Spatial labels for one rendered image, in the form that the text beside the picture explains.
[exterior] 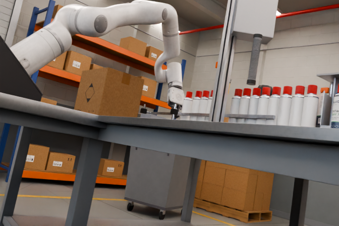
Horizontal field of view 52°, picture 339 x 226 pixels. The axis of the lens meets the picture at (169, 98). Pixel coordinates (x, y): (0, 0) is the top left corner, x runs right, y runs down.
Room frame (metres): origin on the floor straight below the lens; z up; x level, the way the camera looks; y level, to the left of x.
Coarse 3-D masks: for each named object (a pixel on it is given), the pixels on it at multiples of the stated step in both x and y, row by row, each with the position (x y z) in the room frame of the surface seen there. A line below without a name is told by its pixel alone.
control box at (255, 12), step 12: (240, 0) 1.36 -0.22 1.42; (252, 0) 1.36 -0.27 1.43; (264, 0) 1.37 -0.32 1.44; (276, 0) 1.37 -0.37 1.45; (240, 12) 1.36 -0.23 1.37; (252, 12) 1.36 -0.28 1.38; (264, 12) 1.37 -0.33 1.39; (276, 12) 1.37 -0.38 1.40; (240, 24) 1.36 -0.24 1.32; (252, 24) 1.36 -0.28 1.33; (264, 24) 1.37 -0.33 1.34; (240, 36) 1.41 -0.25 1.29; (252, 36) 1.39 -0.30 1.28; (264, 36) 1.37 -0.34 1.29
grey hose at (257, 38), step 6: (258, 36) 1.34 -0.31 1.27; (258, 42) 1.35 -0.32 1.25; (252, 48) 1.36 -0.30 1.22; (258, 48) 1.35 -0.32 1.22; (252, 54) 1.36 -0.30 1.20; (258, 54) 1.35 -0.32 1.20; (252, 60) 1.35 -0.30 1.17; (258, 60) 1.36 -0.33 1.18; (252, 66) 1.35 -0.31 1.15; (252, 72) 1.35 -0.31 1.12; (252, 78) 1.35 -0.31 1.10; (252, 84) 1.36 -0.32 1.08
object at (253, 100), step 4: (256, 88) 1.45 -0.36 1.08; (256, 92) 1.44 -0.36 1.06; (260, 92) 1.45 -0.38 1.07; (252, 96) 1.45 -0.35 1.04; (256, 96) 1.44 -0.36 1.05; (252, 100) 1.44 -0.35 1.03; (256, 100) 1.44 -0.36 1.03; (252, 104) 1.44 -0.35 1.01; (256, 104) 1.44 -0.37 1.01; (248, 108) 1.46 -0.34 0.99; (252, 108) 1.44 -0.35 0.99; (256, 108) 1.44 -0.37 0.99; (248, 112) 1.45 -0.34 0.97; (252, 112) 1.44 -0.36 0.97; (256, 112) 1.44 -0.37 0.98; (248, 120) 1.45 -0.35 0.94; (252, 120) 1.44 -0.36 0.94
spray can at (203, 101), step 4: (204, 92) 1.71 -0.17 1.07; (208, 92) 1.71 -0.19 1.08; (204, 96) 1.71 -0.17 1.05; (208, 96) 1.72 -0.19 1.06; (200, 100) 1.72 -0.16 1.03; (204, 100) 1.70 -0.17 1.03; (200, 104) 1.71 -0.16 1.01; (204, 104) 1.70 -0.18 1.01; (200, 108) 1.71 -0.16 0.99; (204, 108) 1.70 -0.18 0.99; (200, 112) 1.71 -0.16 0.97; (204, 112) 1.70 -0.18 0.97; (200, 120) 1.70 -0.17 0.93
